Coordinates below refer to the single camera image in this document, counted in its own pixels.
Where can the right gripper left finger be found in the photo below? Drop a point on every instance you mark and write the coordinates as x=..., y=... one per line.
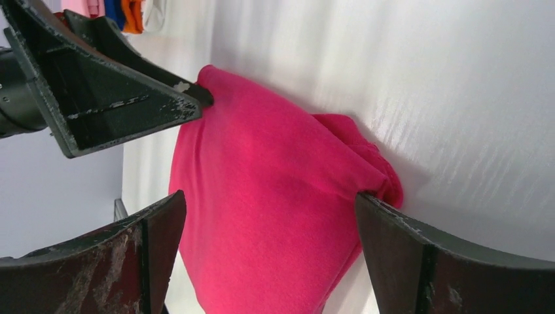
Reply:
x=123, y=267

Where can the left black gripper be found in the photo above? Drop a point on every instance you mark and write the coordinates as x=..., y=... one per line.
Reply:
x=51, y=79

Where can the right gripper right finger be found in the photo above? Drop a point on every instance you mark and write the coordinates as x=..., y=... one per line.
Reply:
x=417, y=268

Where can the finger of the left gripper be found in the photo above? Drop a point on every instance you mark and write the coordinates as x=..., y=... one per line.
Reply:
x=103, y=34

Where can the magenta t shirt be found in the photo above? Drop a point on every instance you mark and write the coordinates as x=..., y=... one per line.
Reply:
x=270, y=192

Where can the pink folded t shirt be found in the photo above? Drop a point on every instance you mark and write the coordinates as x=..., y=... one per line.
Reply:
x=89, y=8

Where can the blue folded t shirt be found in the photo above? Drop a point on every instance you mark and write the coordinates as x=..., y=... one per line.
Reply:
x=114, y=11

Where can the orange folded t shirt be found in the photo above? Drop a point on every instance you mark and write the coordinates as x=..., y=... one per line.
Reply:
x=133, y=16

